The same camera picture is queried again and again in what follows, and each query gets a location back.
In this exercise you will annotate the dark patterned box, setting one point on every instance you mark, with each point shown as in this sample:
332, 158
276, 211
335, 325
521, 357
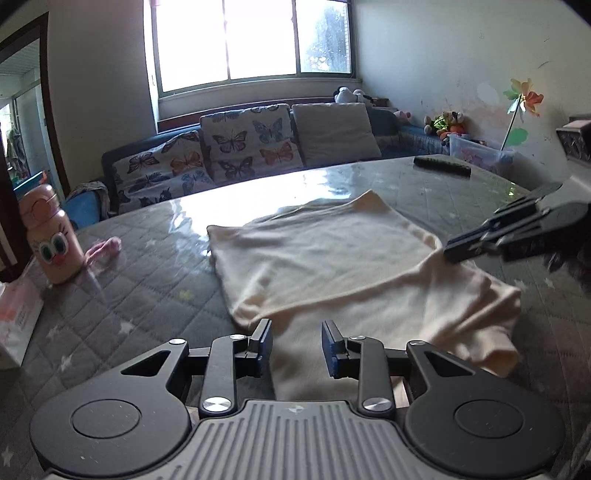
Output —
575, 141

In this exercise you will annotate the dark blue sofa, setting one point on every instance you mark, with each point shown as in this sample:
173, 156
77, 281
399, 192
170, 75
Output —
385, 124

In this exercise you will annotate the grey cloth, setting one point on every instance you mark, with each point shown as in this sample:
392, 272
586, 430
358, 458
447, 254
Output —
92, 190

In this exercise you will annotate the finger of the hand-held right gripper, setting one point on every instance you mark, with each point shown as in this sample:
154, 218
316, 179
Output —
515, 208
466, 247

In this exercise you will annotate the panda plush toy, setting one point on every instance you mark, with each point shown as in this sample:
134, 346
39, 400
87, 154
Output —
342, 95

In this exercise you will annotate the beige cushion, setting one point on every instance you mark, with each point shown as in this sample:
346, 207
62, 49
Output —
334, 134

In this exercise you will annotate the butterfly print pillow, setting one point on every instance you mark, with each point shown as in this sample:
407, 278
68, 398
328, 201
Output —
161, 175

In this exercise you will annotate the clear plastic storage box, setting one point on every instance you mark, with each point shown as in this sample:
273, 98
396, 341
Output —
480, 154

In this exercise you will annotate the cream knit top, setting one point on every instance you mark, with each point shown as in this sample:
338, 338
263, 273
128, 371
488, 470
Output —
323, 263

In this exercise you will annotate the white paper box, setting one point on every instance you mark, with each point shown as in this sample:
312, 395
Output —
18, 318

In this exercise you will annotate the orange brown plush toy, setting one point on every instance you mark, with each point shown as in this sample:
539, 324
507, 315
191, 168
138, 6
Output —
456, 122

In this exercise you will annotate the grey quilted table cover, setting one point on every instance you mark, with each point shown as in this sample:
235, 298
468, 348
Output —
138, 300

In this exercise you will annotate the pink plush toy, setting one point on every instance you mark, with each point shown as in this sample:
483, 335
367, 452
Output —
402, 115

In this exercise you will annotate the colourful paper pinwheel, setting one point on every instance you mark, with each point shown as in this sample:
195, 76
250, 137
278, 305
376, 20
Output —
524, 99

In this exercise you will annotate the blue chair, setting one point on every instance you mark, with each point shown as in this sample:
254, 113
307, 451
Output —
85, 212

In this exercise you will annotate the green yellow plush toy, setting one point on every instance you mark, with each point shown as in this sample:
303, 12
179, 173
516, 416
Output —
436, 124

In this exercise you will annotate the butterfly print cushion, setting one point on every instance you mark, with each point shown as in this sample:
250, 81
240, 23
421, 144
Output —
251, 143

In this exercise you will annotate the pink cartoon water bottle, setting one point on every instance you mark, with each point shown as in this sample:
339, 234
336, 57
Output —
51, 240

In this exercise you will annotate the dark wooden door frame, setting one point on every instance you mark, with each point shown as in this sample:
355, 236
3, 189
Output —
48, 115

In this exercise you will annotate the black remote control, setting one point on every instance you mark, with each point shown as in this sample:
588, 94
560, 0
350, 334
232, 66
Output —
442, 166

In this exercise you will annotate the large window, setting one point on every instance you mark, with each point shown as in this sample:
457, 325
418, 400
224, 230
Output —
249, 41

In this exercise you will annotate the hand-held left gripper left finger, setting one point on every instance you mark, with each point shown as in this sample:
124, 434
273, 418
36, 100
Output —
264, 342

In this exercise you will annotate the white plush toy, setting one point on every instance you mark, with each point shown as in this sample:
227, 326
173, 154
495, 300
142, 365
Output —
362, 96

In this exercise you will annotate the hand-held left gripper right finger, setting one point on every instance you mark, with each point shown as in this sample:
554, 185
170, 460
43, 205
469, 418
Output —
329, 347

